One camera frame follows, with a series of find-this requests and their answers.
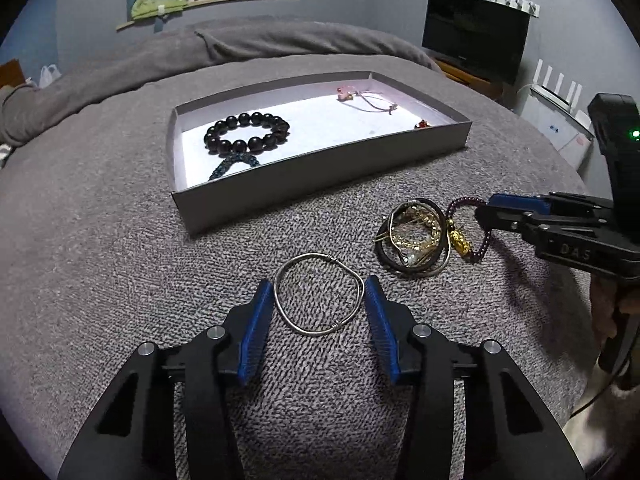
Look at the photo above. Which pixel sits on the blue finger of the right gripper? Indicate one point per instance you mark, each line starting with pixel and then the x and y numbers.
pixel 511 219
pixel 537 205

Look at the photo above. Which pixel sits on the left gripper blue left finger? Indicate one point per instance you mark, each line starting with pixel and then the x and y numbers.
pixel 129 433

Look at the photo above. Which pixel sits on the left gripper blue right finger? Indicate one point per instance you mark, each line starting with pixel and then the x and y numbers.
pixel 509 431

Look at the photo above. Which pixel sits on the gold round hair clip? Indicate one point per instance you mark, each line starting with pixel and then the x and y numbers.
pixel 412 236

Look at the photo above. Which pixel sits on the right hand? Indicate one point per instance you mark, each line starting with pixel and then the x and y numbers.
pixel 602 299

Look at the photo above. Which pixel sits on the white cabinet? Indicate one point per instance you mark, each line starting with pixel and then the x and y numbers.
pixel 550 116

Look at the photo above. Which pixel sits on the white router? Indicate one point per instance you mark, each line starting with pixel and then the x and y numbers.
pixel 563 95

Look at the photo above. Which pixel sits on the wooden tv stand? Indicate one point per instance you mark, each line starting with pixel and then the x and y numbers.
pixel 492 90

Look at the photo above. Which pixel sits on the black television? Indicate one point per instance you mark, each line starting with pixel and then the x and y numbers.
pixel 480 36

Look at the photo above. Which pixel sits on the grey cardboard tray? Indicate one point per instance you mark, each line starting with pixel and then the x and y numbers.
pixel 344 126

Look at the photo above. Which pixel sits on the striped pillow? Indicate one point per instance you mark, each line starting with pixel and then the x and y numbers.
pixel 5 152

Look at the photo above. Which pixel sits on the wooden window shelf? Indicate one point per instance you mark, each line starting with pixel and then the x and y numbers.
pixel 210 5

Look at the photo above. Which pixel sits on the white plastic bag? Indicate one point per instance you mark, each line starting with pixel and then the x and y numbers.
pixel 48 75

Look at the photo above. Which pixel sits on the wooden headboard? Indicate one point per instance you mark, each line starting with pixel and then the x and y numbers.
pixel 11 74

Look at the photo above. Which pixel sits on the green cloth on shelf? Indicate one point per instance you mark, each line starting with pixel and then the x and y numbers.
pixel 143 9

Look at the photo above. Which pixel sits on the white wall hook rack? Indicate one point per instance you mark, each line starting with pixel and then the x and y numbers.
pixel 529 7

